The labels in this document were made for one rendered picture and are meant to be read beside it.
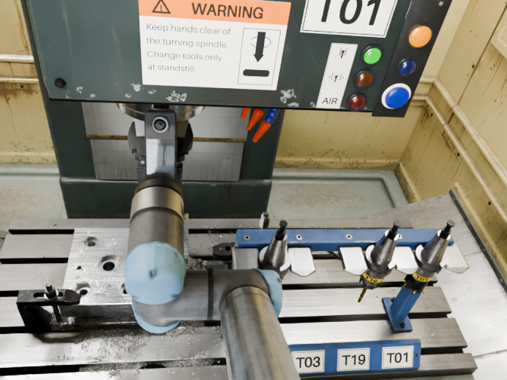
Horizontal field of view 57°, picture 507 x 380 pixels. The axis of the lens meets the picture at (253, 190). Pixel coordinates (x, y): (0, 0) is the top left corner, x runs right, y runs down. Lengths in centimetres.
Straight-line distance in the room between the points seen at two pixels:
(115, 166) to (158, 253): 93
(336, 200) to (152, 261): 150
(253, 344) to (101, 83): 34
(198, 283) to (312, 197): 136
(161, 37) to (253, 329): 34
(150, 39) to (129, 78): 5
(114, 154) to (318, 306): 74
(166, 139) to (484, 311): 115
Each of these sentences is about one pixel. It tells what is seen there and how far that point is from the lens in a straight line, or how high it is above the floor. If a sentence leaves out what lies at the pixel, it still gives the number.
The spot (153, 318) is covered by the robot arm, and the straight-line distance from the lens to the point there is 71.
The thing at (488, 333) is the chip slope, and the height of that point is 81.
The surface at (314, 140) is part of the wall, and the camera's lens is 200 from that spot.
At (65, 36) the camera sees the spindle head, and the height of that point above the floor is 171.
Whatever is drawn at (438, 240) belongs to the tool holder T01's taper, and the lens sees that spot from 100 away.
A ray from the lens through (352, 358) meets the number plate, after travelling 119.
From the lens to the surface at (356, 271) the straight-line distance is 97.
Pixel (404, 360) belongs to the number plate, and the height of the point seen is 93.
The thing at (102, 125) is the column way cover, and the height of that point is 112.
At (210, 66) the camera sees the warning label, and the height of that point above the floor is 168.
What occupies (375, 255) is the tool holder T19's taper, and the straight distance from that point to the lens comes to 98.
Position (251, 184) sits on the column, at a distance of 159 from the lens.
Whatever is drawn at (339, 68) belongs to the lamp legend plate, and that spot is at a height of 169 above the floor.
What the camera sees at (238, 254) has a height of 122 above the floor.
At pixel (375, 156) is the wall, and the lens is 215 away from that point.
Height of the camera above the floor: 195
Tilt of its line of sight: 44 degrees down
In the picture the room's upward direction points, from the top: 9 degrees clockwise
